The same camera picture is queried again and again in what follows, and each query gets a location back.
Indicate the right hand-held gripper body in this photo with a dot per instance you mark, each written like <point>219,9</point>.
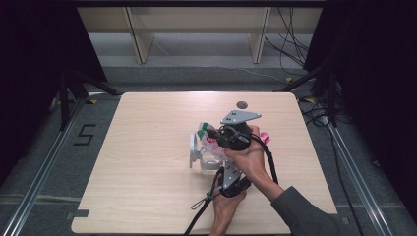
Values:
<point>236,131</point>

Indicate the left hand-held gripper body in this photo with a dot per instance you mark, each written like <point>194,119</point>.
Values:
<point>233,178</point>

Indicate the pink and white plastic bag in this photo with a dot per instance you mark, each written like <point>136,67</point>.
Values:
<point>209,139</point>

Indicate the clear jar with grey lid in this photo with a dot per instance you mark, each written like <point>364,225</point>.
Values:
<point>206,157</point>

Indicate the person's right hand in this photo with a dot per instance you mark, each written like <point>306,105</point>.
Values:
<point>249,160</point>

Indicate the person's left hand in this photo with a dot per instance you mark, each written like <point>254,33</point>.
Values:
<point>226,209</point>

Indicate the black metal stand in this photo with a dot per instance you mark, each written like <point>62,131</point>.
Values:
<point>73,88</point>
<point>323,85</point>

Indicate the light wooden shelf unit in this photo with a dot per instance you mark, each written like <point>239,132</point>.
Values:
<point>196,19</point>

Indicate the dark curtain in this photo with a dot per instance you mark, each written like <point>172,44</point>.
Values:
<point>36,65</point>
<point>377,82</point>

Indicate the aluminium floor rail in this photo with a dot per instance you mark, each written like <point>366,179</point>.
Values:
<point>357,177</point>
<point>42,170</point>

